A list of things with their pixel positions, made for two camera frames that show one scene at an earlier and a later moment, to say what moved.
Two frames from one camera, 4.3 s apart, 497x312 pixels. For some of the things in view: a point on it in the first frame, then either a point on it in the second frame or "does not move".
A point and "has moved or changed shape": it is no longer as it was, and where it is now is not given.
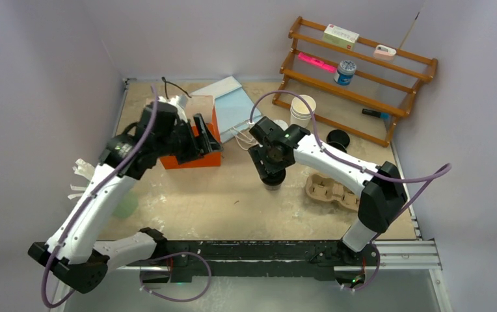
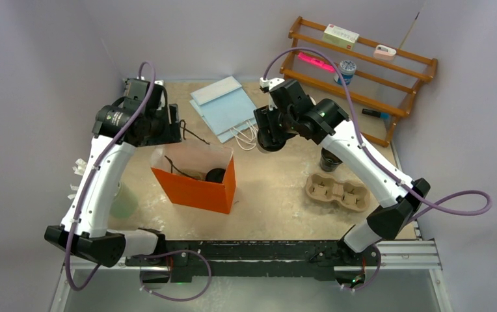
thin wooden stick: [408, 31] does not move
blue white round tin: [345, 73] does not move
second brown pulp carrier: [322, 186] does not move
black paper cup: [272, 181] has moved or changed shape
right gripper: [258, 153] -> [266, 117]
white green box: [341, 37] does not move
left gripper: [194, 149] -> [171, 126]
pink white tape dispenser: [383, 52] does not move
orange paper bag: [203, 106] -> [196, 175]
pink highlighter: [318, 62] does not move
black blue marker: [373, 113] does not move
